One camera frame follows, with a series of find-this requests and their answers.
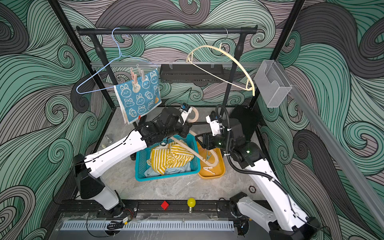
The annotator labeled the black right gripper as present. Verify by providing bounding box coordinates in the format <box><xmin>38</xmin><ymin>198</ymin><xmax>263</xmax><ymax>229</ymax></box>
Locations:
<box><xmin>195</xmin><ymin>130</ymin><xmax>234</xmax><ymax>152</ymax></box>

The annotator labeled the white clothespin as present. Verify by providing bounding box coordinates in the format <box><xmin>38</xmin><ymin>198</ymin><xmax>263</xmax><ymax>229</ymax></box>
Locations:
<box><xmin>203</xmin><ymin>167</ymin><xmax>216</xmax><ymax>175</ymax></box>

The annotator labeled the yellow striped towel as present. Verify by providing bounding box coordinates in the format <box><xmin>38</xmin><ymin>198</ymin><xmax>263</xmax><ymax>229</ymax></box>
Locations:
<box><xmin>147</xmin><ymin>142</ymin><xmax>195</xmax><ymax>175</ymax></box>

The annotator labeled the light blue terry towel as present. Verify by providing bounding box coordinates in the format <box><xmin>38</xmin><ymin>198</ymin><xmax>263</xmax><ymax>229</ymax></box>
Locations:
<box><xmin>144</xmin><ymin>163</ymin><xmax>191</xmax><ymax>178</ymax></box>

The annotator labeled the cream plastic hanger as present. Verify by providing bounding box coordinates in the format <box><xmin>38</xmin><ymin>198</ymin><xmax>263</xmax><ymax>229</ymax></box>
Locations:
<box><xmin>185</xmin><ymin>28</ymin><xmax>256</xmax><ymax>97</ymax></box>

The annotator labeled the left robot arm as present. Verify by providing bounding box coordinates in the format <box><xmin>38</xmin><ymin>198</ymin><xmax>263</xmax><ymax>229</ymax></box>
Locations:
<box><xmin>73</xmin><ymin>104</ymin><xmax>193</xmax><ymax>211</ymax></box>

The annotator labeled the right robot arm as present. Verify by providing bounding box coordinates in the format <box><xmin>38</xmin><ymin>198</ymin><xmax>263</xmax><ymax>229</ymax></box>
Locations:
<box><xmin>196</xmin><ymin>116</ymin><xmax>321</xmax><ymax>240</ymax></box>

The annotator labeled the orange plastic tray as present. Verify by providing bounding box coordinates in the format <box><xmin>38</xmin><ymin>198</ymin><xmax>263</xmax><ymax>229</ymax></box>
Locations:
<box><xmin>197</xmin><ymin>143</ymin><xmax>226</xmax><ymax>180</ymax></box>

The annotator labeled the teal plastic basket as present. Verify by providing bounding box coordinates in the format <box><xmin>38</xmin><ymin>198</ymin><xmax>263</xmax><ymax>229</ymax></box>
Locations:
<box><xmin>135</xmin><ymin>134</ymin><xmax>201</xmax><ymax>182</ymax></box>

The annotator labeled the blue rabbit print towel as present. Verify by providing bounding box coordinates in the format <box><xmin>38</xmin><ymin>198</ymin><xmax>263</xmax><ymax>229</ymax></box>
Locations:
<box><xmin>114</xmin><ymin>70</ymin><xmax>162</xmax><ymax>124</ymax></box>

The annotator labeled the yellow ball knob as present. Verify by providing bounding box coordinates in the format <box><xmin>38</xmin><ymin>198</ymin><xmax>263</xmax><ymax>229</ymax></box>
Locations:
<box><xmin>187</xmin><ymin>198</ymin><xmax>196</xmax><ymax>213</ymax></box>

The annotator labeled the round floor marker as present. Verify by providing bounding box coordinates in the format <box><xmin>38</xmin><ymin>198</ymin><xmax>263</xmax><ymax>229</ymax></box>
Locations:
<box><xmin>249</xmin><ymin>186</ymin><xmax>257</xmax><ymax>194</ymax></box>

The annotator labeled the grey clothespin on blue towel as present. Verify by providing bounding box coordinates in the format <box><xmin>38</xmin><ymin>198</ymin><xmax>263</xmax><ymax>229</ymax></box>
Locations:
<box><xmin>137</xmin><ymin>64</ymin><xmax>145</xmax><ymax>81</ymax></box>

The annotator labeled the pink clothespin on blue towel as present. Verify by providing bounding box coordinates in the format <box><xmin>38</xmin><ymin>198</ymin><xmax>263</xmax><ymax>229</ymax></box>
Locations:
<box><xmin>130</xmin><ymin>68</ymin><xmax>141</xmax><ymax>93</ymax></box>

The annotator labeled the silver chess pawn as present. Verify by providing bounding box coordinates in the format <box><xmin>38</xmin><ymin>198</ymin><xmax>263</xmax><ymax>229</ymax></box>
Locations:
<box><xmin>105</xmin><ymin>135</ymin><xmax>114</xmax><ymax>143</ymax></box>

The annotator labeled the red diamond marker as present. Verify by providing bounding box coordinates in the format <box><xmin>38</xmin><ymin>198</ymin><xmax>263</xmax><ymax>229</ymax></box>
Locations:
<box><xmin>161</xmin><ymin>201</ymin><xmax>169</xmax><ymax>211</ymax></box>

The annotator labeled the black clothes rack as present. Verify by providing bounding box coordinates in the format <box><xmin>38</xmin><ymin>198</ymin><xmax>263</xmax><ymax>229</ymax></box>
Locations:
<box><xmin>76</xmin><ymin>25</ymin><xmax>259</xmax><ymax>160</ymax></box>

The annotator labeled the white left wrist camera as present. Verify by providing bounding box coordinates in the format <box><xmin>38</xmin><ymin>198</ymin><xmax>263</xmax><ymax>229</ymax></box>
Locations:
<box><xmin>179</xmin><ymin>103</ymin><xmax>193</xmax><ymax>122</ymax></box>

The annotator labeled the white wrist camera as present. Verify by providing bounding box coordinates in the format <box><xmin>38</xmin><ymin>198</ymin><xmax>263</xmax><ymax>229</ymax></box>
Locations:
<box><xmin>206</xmin><ymin>111</ymin><xmax>223</xmax><ymax>137</ymax></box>
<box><xmin>179</xmin><ymin>103</ymin><xmax>193</xmax><ymax>122</ymax></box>

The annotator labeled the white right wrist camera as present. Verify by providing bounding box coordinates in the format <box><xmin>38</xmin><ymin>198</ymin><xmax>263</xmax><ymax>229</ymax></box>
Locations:
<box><xmin>206</xmin><ymin>111</ymin><xmax>223</xmax><ymax>137</ymax></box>

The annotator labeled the light blue wire hanger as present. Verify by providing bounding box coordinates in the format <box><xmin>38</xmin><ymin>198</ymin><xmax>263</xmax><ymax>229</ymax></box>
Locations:
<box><xmin>75</xmin><ymin>27</ymin><xmax>158</xmax><ymax>95</ymax></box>

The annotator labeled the white slotted cable duct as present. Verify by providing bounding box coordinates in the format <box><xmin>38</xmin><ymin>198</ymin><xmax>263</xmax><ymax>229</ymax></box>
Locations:
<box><xmin>60</xmin><ymin>220</ymin><xmax>235</xmax><ymax>232</ymax></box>

